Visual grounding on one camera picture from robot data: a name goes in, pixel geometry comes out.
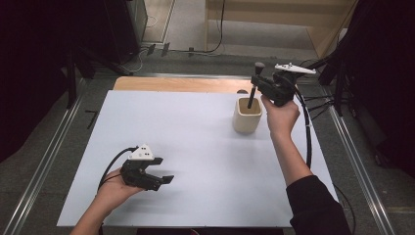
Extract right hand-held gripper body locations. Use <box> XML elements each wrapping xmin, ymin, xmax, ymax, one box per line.
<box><xmin>265</xmin><ymin>62</ymin><xmax>317</xmax><ymax>108</ymax></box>

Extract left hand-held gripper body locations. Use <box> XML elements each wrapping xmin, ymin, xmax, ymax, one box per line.
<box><xmin>119</xmin><ymin>144</ymin><xmax>164</xmax><ymax>192</ymax></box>

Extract black makeup brush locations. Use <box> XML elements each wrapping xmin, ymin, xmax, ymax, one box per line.
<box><xmin>247</xmin><ymin>62</ymin><xmax>266</xmax><ymax>110</ymax></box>

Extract cream square cup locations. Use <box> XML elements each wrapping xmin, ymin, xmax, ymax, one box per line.
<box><xmin>232</xmin><ymin>96</ymin><xmax>263</xmax><ymax>134</ymax></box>

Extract person's left hand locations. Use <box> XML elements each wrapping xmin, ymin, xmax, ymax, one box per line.
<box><xmin>96</xmin><ymin>167</ymin><xmax>145</xmax><ymax>213</ymax></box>

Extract person's right hand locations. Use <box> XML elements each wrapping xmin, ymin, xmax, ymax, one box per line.
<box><xmin>260</xmin><ymin>95</ymin><xmax>301</xmax><ymax>138</ymax></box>

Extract white table board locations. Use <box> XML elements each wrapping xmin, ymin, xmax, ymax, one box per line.
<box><xmin>56</xmin><ymin>90</ymin><xmax>340</xmax><ymax>228</ymax></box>

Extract black metal stand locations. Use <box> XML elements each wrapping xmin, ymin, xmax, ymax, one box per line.
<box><xmin>302</xmin><ymin>42</ymin><xmax>347</xmax><ymax>118</ymax></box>
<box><xmin>65</xmin><ymin>47</ymin><xmax>133</xmax><ymax>110</ymax></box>

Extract black hex key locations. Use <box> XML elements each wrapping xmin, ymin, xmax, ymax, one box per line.
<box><xmin>85</xmin><ymin>110</ymin><xmax>99</xmax><ymax>130</ymax></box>

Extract wooden table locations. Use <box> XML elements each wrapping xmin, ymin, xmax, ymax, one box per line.
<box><xmin>113</xmin><ymin>76</ymin><xmax>262</xmax><ymax>96</ymax></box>

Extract light wooden furniture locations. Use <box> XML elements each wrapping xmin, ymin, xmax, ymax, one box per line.
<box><xmin>205</xmin><ymin>0</ymin><xmax>360</xmax><ymax>61</ymax></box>

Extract black curtain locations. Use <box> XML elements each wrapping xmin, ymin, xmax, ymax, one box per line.
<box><xmin>0</xmin><ymin>0</ymin><xmax>141</xmax><ymax>165</ymax></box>
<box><xmin>336</xmin><ymin>0</ymin><xmax>415</xmax><ymax>179</ymax></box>

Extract dark cabinet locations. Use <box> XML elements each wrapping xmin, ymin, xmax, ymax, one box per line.
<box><xmin>104</xmin><ymin>0</ymin><xmax>149</xmax><ymax>65</ymax></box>

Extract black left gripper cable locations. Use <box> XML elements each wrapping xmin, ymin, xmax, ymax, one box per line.
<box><xmin>97</xmin><ymin>146</ymin><xmax>140</xmax><ymax>192</ymax></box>

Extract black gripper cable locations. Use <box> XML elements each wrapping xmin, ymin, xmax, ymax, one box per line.
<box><xmin>293</xmin><ymin>82</ymin><xmax>356</xmax><ymax>235</ymax></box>
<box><xmin>97</xmin><ymin>146</ymin><xmax>140</xmax><ymax>192</ymax></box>

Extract black floor cables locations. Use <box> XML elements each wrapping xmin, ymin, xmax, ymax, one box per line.
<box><xmin>302</xmin><ymin>93</ymin><xmax>337</xmax><ymax>121</ymax></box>

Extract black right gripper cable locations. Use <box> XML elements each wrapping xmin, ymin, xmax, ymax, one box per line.
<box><xmin>293</xmin><ymin>82</ymin><xmax>356</xmax><ymax>235</ymax></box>

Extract black hanging cable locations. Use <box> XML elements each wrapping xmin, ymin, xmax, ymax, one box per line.
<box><xmin>169</xmin><ymin>0</ymin><xmax>227</xmax><ymax>55</ymax></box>

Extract metal floor rail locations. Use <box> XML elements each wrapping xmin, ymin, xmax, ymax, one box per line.
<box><xmin>2</xmin><ymin>77</ymin><xmax>90</xmax><ymax>235</ymax></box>
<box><xmin>321</xmin><ymin>86</ymin><xmax>396</xmax><ymax>235</ymax></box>

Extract white floor cable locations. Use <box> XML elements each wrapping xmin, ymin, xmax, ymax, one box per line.
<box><xmin>128</xmin><ymin>48</ymin><xmax>149</xmax><ymax>73</ymax></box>

